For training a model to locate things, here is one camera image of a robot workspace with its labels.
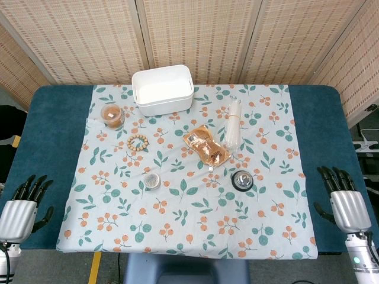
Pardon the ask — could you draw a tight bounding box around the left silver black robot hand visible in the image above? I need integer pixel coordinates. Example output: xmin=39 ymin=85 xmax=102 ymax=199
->
xmin=0 ymin=175 xmax=55 ymax=244

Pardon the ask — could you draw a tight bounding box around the brown sauce pouch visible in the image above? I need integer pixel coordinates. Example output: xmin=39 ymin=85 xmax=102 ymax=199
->
xmin=182 ymin=124 xmax=232 ymax=168

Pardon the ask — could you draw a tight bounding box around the bundle of white straws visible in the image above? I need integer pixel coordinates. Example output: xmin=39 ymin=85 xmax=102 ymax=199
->
xmin=223 ymin=95 xmax=243 ymax=153

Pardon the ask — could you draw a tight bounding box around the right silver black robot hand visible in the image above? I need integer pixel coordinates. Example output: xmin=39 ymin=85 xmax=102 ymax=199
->
xmin=313 ymin=166 xmax=372 ymax=234

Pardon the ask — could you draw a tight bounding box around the floral patterned tablecloth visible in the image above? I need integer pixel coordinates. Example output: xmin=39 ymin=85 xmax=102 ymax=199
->
xmin=55 ymin=83 xmax=319 ymax=259

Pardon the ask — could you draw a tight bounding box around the small clear round container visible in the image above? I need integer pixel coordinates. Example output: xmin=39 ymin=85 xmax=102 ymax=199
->
xmin=143 ymin=173 xmax=162 ymax=191

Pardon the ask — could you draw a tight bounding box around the bamboo folding screen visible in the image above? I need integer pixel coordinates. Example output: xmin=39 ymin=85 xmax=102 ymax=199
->
xmin=0 ymin=0 xmax=379 ymax=128

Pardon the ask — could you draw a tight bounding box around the clear jar with brown contents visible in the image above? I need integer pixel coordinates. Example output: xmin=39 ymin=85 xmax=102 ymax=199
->
xmin=100 ymin=103 xmax=126 ymax=130

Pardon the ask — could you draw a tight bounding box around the wooden bead bracelet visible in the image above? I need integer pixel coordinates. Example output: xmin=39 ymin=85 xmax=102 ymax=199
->
xmin=126 ymin=134 xmax=149 ymax=152

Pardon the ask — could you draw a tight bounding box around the shiny silver metal bowl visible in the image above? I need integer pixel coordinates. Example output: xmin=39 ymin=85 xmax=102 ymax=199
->
xmin=231 ymin=170 xmax=255 ymax=192

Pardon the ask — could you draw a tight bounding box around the white plastic storage box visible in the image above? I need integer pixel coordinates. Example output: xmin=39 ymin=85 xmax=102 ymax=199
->
xmin=131 ymin=64 xmax=195 ymax=117

